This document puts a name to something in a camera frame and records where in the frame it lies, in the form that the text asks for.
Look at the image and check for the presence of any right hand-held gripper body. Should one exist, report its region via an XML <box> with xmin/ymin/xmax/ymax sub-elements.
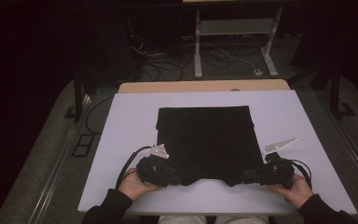
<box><xmin>255</xmin><ymin>137</ymin><xmax>299</xmax><ymax>189</ymax></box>

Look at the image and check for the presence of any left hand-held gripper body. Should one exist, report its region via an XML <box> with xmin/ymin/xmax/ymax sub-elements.
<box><xmin>135</xmin><ymin>143</ymin><xmax>176</xmax><ymax>187</ymax></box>

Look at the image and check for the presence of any black tank top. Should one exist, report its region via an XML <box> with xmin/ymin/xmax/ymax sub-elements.
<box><xmin>155</xmin><ymin>105</ymin><xmax>265</xmax><ymax>188</ymax></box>

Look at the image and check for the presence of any person's left hand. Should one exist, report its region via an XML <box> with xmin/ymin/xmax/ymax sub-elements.
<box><xmin>117</xmin><ymin>167</ymin><xmax>163</xmax><ymax>202</ymax></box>

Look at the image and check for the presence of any person's right hand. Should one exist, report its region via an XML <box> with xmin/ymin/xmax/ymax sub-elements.
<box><xmin>266</xmin><ymin>174</ymin><xmax>315</xmax><ymax>210</ymax></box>

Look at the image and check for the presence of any white board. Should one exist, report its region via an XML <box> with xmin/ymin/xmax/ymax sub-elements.
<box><xmin>77</xmin><ymin>90</ymin><xmax>358</xmax><ymax>217</ymax></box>

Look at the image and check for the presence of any wooden table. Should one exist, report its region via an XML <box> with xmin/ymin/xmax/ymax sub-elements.
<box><xmin>117</xmin><ymin>78</ymin><xmax>291</xmax><ymax>94</ymax></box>

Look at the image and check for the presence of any black metal stand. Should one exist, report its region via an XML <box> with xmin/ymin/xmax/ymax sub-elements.
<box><xmin>328</xmin><ymin>61</ymin><xmax>357</xmax><ymax>121</ymax></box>
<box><xmin>63</xmin><ymin>67</ymin><xmax>91</xmax><ymax>121</ymax></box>

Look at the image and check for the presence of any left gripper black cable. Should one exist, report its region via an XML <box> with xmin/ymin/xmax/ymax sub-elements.
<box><xmin>115</xmin><ymin>145</ymin><xmax>154</xmax><ymax>190</ymax></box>

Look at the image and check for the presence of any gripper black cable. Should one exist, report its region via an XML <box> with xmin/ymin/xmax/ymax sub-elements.
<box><xmin>115</xmin><ymin>145</ymin><xmax>154</xmax><ymax>190</ymax></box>
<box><xmin>287</xmin><ymin>158</ymin><xmax>312</xmax><ymax>189</ymax></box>

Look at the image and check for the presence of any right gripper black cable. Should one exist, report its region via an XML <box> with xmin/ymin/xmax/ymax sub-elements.
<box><xmin>287</xmin><ymin>158</ymin><xmax>312</xmax><ymax>189</ymax></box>

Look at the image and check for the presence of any black floor socket frame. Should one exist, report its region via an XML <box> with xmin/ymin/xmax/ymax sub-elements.
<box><xmin>70</xmin><ymin>133</ymin><xmax>95</xmax><ymax>158</ymax></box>

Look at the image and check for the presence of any black cable loop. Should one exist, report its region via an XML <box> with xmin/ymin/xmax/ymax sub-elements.
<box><xmin>85</xmin><ymin>95</ymin><xmax>116</xmax><ymax>136</ymax></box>

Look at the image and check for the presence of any bundle of black cables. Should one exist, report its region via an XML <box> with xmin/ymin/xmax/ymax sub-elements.
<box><xmin>130</xmin><ymin>33</ymin><xmax>185</xmax><ymax>82</ymax></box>

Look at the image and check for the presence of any white cable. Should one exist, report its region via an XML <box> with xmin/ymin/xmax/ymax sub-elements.
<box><xmin>203</xmin><ymin>41</ymin><xmax>259</xmax><ymax>72</ymax></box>

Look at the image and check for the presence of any white metal desk frame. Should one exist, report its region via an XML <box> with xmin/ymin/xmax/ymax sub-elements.
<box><xmin>182</xmin><ymin>0</ymin><xmax>284</xmax><ymax>79</ymax></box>

